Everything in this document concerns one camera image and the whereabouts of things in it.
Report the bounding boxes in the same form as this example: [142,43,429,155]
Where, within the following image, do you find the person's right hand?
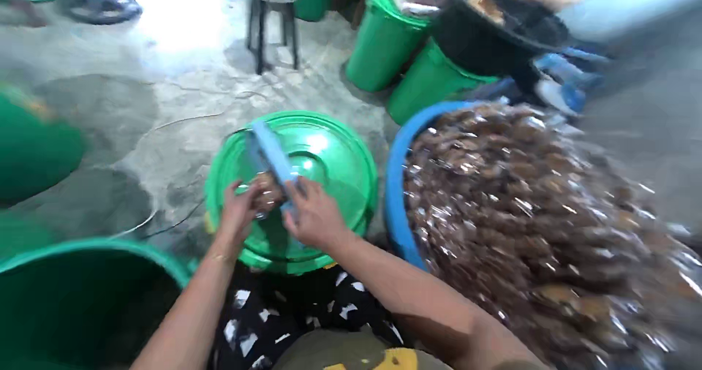
[282,176,350,254]

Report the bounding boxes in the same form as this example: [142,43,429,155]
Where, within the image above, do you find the person's left hand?
[219,179,265,252]

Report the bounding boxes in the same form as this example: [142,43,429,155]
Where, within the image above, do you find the single clear brown-filled packet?
[249,171,286,219]

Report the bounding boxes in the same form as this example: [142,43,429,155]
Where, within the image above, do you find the long blue handheld sealer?
[250,120,301,223]

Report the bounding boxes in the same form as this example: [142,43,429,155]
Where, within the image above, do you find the person's right forearm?
[327,231,550,370]

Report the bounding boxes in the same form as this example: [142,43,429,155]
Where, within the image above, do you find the person's left forearm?
[130,238,240,370]

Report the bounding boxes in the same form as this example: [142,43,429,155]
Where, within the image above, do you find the round green lidded bin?
[205,110,378,276]

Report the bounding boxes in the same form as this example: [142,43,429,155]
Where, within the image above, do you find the large blue tub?
[385,101,483,272]

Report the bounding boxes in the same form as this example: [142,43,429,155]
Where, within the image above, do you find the person's legs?
[211,261,407,370]

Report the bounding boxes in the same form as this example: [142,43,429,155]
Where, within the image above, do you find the person's body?
[272,329,454,370]

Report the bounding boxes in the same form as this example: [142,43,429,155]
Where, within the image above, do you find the green bin with rim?
[346,0,432,93]
[387,37,500,126]

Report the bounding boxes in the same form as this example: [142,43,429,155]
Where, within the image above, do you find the large open green bin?
[0,238,193,370]

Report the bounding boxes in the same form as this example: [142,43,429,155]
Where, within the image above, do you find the pile of brown packets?
[404,101,702,370]

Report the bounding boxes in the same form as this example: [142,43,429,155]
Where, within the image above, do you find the large black basin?
[431,0,571,86]

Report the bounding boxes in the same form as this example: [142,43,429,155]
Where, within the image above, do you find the black round floor object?
[60,0,143,26]

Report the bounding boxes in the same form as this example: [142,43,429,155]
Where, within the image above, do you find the blue and white plastic bags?
[533,46,611,116]

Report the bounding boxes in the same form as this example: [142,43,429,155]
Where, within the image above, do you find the thin dark cable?
[144,197,206,239]

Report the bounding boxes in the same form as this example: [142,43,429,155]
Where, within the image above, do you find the thin white cable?
[110,111,226,239]

